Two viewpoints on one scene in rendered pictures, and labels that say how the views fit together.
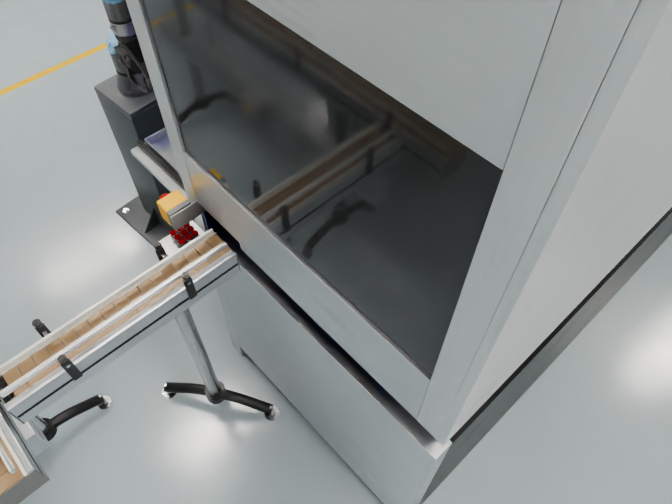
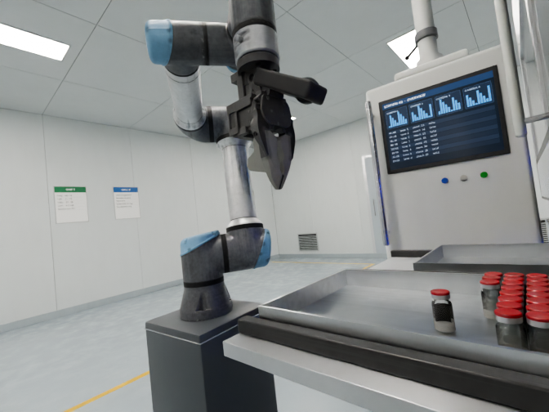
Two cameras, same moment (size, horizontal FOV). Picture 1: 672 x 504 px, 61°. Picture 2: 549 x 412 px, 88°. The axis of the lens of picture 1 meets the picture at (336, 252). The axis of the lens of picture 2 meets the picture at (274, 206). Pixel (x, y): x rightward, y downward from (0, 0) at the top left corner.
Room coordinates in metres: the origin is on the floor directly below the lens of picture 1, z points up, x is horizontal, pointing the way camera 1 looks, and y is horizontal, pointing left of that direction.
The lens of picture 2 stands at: (1.02, 0.65, 1.04)
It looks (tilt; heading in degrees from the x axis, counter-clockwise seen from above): 3 degrees up; 355
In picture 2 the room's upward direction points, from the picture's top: 6 degrees counter-clockwise
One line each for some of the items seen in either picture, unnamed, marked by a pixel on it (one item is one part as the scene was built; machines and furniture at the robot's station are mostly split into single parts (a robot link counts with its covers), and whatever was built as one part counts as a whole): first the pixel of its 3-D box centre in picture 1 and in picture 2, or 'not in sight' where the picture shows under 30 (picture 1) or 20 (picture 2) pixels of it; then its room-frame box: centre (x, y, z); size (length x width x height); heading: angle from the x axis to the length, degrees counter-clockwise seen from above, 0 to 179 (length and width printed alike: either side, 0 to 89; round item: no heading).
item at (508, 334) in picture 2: not in sight; (514, 310); (1.32, 0.37, 0.90); 0.18 x 0.02 x 0.05; 133
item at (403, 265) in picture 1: (284, 155); not in sight; (0.77, 0.10, 1.51); 0.85 x 0.01 x 0.59; 43
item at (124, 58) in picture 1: (131, 48); (258, 101); (1.49, 0.62, 1.24); 0.09 x 0.08 x 0.12; 43
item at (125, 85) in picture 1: (133, 74); (205, 294); (1.88, 0.81, 0.84); 0.15 x 0.15 x 0.10
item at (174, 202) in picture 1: (175, 209); not in sight; (1.06, 0.47, 1.00); 0.08 x 0.07 x 0.07; 43
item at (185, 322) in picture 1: (199, 353); not in sight; (0.86, 0.47, 0.46); 0.09 x 0.09 x 0.77; 43
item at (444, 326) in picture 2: not in sight; (442, 311); (1.35, 0.43, 0.90); 0.02 x 0.02 x 0.04
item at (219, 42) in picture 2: not in sight; (235, 46); (1.58, 0.64, 1.39); 0.11 x 0.11 x 0.08; 8
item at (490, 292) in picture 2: not in sight; (492, 299); (1.36, 0.36, 0.90); 0.02 x 0.02 x 0.05
